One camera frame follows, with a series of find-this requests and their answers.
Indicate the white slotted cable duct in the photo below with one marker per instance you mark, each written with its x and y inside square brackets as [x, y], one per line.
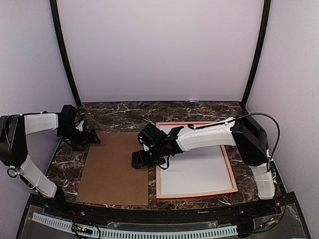
[93, 232]

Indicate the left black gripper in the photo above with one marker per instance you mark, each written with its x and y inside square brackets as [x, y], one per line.
[85, 140]

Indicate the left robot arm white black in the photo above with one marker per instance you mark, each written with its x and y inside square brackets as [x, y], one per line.
[13, 146]

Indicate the black corner post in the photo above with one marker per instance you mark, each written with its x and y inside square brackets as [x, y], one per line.
[258, 52]
[63, 51]

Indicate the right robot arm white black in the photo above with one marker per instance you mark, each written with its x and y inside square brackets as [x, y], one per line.
[243, 131]

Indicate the red wooden picture frame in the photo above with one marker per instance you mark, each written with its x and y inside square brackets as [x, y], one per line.
[231, 174]

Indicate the brown cardboard backing board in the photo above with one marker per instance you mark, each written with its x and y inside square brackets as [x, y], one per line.
[108, 177]

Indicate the left black corner post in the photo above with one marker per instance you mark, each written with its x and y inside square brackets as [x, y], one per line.
[63, 51]

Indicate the autumn forest photo print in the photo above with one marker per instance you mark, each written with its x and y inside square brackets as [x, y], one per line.
[197, 174]

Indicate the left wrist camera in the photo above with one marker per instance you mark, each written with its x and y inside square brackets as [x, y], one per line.
[81, 125]

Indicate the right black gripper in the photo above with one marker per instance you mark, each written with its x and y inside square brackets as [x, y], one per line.
[144, 160]

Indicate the right black corner post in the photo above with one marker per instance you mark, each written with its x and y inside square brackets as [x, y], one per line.
[258, 52]

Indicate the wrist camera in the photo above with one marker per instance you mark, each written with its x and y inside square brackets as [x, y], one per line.
[81, 125]
[143, 144]

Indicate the black front rail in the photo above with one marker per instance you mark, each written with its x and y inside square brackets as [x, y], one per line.
[241, 213]

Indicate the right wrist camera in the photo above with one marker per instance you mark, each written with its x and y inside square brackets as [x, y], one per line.
[143, 144]

